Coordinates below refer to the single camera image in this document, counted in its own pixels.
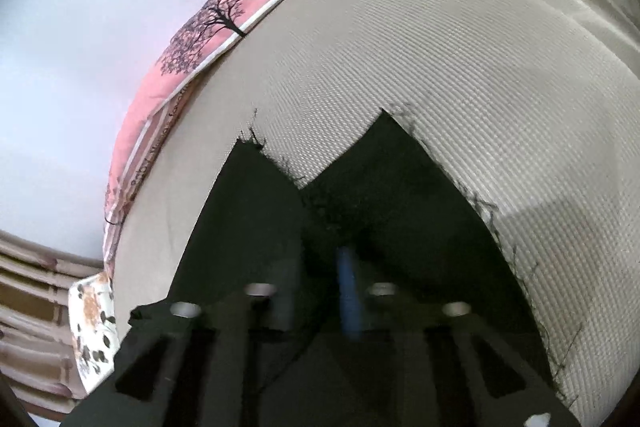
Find brown striped curtain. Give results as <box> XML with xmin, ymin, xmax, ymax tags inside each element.
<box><xmin>0</xmin><ymin>229</ymin><xmax>108</xmax><ymax>413</ymax></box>

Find beige woven mat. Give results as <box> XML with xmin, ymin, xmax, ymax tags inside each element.
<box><xmin>106</xmin><ymin>0</ymin><xmax>640</xmax><ymax>427</ymax></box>

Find white floral cloth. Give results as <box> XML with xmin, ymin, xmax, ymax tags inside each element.
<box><xmin>67</xmin><ymin>272</ymin><xmax>122</xmax><ymax>395</ymax></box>

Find black pants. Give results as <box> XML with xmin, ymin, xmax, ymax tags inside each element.
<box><xmin>129</xmin><ymin>109</ymin><xmax>566</xmax><ymax>427</ymax></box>

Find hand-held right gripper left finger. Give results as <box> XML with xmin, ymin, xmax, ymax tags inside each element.
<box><xmin>62</xmin><ymin>281</ymin><xmax>303</xmax><ymax>427</ymax></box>

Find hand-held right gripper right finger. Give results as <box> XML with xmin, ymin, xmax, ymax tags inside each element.
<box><xmin>339</xmin><ymin>246</ymin><xmax>568</xmax><ymax>427</ymax></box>

